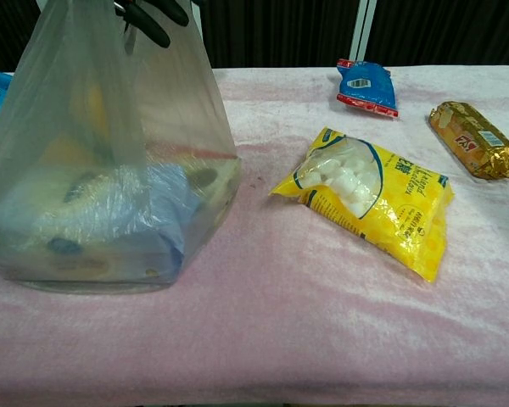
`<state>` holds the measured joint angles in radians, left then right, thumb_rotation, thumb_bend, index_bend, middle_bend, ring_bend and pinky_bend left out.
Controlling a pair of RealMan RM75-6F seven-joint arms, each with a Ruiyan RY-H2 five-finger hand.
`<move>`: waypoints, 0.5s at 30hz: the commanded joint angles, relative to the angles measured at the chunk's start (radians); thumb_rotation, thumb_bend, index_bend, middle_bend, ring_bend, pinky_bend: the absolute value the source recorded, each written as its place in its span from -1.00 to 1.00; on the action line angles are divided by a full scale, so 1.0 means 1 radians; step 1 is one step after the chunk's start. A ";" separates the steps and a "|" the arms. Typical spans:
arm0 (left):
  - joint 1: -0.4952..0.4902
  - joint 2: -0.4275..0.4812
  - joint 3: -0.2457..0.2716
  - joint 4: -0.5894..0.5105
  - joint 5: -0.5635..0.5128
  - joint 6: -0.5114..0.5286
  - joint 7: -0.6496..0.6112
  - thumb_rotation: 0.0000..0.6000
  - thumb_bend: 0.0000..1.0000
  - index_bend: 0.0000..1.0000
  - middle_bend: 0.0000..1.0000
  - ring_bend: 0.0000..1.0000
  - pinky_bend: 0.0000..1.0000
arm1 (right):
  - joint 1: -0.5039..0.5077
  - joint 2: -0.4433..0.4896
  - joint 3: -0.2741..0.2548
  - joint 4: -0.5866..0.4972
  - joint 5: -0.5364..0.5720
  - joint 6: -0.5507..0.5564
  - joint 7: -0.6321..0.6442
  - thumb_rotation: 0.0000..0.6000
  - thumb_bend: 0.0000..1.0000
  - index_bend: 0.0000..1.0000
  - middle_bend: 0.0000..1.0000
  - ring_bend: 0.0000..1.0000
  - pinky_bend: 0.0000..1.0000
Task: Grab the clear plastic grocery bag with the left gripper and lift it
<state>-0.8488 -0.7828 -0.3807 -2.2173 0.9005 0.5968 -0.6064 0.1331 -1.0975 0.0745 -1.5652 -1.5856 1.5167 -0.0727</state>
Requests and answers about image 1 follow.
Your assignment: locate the yellow rock sugar bag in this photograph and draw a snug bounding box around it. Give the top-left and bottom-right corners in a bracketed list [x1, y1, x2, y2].
[269, 125, 455, 283]

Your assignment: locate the pink velvet tablecloth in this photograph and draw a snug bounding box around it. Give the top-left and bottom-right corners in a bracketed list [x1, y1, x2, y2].
[0, 65, 509, 407]

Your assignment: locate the black curtain panel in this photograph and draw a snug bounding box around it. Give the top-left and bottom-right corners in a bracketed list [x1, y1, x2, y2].
[199, 0, 361, 70]
[366, 0, 509, 69]

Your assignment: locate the white frame post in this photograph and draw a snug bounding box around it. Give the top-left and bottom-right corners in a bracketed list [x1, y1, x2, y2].
[350, 0, 378, 69]

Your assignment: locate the blue red snack packet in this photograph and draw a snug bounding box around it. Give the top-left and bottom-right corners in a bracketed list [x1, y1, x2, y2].
[336, 59, 400, 119]

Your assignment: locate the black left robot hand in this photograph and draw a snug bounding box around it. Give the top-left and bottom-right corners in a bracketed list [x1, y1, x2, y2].
[114, 0, 204, 48]

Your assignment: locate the gold biscuit packet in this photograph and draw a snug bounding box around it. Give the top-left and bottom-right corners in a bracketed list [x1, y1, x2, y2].
[428, 100, 509, 181]

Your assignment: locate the clear plastic bag with items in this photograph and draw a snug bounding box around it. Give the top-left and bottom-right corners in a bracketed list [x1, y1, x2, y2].
[0, 0, 243, 295]

